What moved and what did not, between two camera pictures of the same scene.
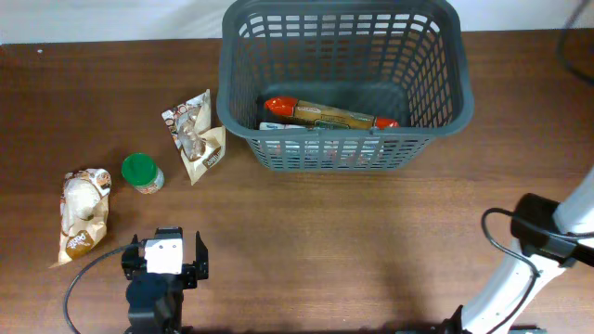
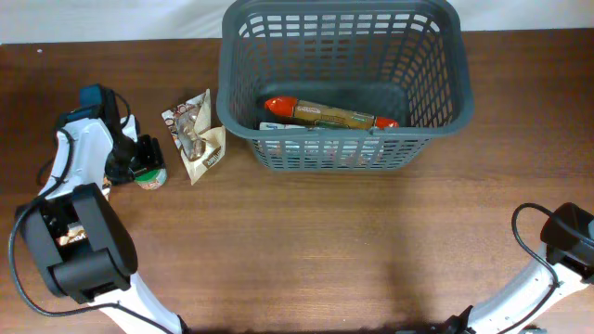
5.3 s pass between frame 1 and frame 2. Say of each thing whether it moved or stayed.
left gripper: moved
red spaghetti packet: stayed
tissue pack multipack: stayed
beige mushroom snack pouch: stayed
